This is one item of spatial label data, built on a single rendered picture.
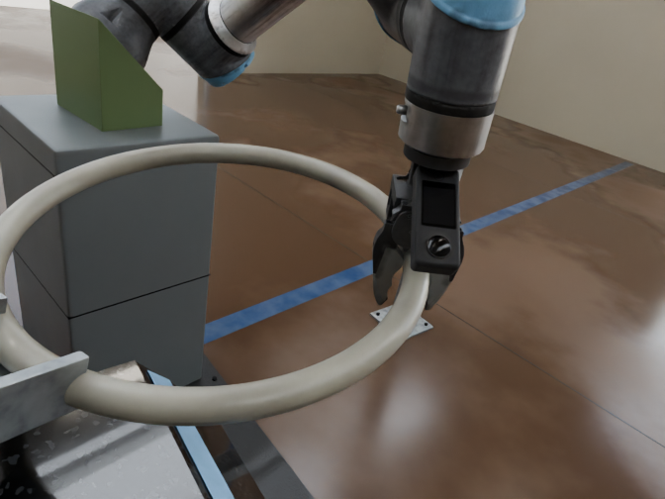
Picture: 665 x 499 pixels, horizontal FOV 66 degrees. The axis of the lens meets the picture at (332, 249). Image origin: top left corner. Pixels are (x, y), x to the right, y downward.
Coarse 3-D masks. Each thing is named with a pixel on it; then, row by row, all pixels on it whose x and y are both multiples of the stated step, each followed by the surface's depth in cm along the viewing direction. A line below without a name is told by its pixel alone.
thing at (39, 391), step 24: (0, 312) 44; (72, 360) 39; (0, 384) 34; (24, 384) 36; (48, 384) 38; (0, 408) 35; (24, 408) 37; (48, 408) 39; (72, 408) 41; (0, 432) 36; (24, 432) 37
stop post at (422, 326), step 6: (402, 276) 210; (396, 294) 215; (390, 306) 228; (372, 312) 222; (378, 312) 221; (384, 312) 223; (378, 318) 218; (420, 318) 224; (420, 324) 220; (426, 324) 220; (414, 330) 216; (420, 330) 216; (426, 330) 218; (414, 336) 213
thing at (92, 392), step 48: (192, 144) 75; (48, 192) 61; (0, 240) 53; (0, 288) 48; (0, 336) 42; (384, 336) 47; (96, 384) 39; (144, 384) 40; (240, 384) 41; (288, 384) 41; (336, 384) 43
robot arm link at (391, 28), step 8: (368, 0) 55; (376, 0) 54; (384, 0) 53; (392, 0) 53; (400, 0) 52; (376, 8) 55; (384, 8) 54; (392, 8) 53; (400, 8) 52; (376, 16) 60; (384, 16) 55; (392, 16) 54; (400, 16) 52; (384, 24) 57; (392, 24) 55; (400, 24) 52; (392, 32) 56; (400, 32) 53; (400, 40) 55; (408, 48) 53
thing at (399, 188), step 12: (408, 156) 53; (420, 156) 52; (432, 156) 51; (432, 168) 52; (444, 168) 51; (456, 168) 52; (396, 180) 60; (408, 180) 60; (396, 192) 57; (408, 192) 58; (396, 204) 57; (408, 204) 55; (396, 216) 56; (408, 216) 55; (396, 228) 56; (408, 228) 56; (396, 240) 57; (408, 240) 57
